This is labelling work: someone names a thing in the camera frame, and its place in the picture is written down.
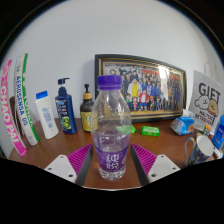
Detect long green and white box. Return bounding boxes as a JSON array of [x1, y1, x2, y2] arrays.
[[13, 53, 40, 147]]

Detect dark blue pump bottle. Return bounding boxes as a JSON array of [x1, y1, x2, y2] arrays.
[[54, 77, 78, 136]]

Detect framed group picture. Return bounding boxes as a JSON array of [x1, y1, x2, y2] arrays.
[[94, 53, 188, 124]]

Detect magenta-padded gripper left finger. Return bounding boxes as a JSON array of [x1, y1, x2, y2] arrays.
[[43, 143, 95, 187]]

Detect white and blue paper cup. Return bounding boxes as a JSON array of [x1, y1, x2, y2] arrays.
[[184, 134, 215, 167]]

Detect colourful puzzle cube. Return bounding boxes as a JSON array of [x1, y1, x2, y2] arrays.
[[202, 123, 212, 137]]

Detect white bottle with blue cap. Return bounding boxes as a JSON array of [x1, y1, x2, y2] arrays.
[[34, 90, 60, 140]]

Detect long pink and white box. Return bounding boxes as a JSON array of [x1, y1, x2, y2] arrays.
[[0, 59, 28, 157]]

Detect amber pump bottle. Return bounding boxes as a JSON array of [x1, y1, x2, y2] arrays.
[[79, 83, 96, 133]]

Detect blue detergent bottle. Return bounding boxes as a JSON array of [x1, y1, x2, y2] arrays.
[[211, 114, 224, 150]]

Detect clear purple-capped water bottle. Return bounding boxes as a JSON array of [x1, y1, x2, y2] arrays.
[[90, 74, 133, 182]]

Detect white paper gift bag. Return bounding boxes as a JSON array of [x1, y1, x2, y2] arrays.
[[187, 61, 224, 134]]

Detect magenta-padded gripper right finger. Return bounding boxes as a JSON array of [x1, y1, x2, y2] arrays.
[[129, 143, 181, 187]]

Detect blue tissue pack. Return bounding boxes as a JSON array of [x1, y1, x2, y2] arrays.
[[169, 109, 195, 136]]

